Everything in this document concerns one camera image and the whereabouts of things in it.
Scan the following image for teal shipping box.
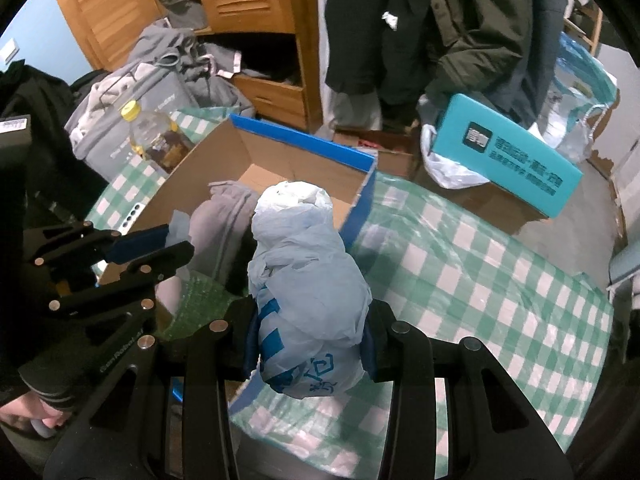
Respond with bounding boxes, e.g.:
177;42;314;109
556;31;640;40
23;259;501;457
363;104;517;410
431;93;585;220

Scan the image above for grey hoodie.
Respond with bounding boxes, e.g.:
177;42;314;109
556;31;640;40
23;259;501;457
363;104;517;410
125;25;256;116

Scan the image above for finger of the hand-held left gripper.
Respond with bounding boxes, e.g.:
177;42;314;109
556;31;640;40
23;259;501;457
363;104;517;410
46;240;197;317
25;222;172;270

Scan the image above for yellow cap plastic bottle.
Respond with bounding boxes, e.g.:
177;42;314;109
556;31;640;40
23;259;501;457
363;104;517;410
121;101;196;176

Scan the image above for wooden shelf stand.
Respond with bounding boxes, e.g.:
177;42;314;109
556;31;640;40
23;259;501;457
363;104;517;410
565;0;603;56

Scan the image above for grey cloth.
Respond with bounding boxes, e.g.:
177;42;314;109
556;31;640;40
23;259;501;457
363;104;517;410
190;182;262;281

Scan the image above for wooden wardrobe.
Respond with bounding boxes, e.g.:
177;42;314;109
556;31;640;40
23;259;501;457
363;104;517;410
47;0;326;133

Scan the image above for grey printed tote bag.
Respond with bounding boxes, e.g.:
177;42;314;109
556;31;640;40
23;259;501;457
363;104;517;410
65;62;201;181

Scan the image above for white blue-printed plastic bag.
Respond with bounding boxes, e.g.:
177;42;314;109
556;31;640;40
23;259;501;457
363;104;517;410
247;180;373;401

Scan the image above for person's left forearm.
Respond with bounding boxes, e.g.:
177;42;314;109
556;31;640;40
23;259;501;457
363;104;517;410
17;365;77;409

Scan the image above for white sock roll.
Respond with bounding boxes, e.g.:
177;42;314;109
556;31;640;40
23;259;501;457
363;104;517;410
156;272;191;328

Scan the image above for olive green hanging jacket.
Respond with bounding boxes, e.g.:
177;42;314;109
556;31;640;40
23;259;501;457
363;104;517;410
425;0;551;126

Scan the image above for green checked tablecloth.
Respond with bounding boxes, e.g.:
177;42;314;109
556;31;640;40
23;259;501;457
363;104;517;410
85;107;616;480

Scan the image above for blue-edged cardboard box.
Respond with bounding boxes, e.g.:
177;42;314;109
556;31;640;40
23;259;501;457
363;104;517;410
97;114;377;411

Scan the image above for person's left hand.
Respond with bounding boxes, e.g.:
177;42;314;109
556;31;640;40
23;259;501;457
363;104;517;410
0;394;69;438

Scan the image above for brown cardboard box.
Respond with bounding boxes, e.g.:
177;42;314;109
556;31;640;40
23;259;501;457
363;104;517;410
415;160;551;236

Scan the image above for dark blue hanging coat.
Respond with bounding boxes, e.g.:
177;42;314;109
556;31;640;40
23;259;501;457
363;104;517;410
520;0;572;131

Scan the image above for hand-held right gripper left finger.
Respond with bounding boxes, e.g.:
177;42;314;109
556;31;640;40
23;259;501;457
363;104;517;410
44;297;263;480

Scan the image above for black hanging jacket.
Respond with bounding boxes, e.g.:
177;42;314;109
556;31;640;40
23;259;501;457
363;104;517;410
325;0;436;96

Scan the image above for open cardboard box red contents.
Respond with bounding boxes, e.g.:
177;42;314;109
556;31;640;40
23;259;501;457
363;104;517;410
332;129;422;181

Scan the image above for large translucent blue-striped bag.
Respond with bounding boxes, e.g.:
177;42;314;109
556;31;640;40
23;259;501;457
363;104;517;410
542;32;621;163

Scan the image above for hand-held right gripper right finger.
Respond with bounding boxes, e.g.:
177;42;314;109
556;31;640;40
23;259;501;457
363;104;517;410
361;299;576;480

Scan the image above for green bubble wrap pouch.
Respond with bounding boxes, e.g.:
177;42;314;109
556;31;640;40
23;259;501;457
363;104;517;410
160;270;251;342

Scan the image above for grey-blue cloth bundle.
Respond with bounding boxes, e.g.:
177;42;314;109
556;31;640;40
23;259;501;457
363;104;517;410
167;210;196;246

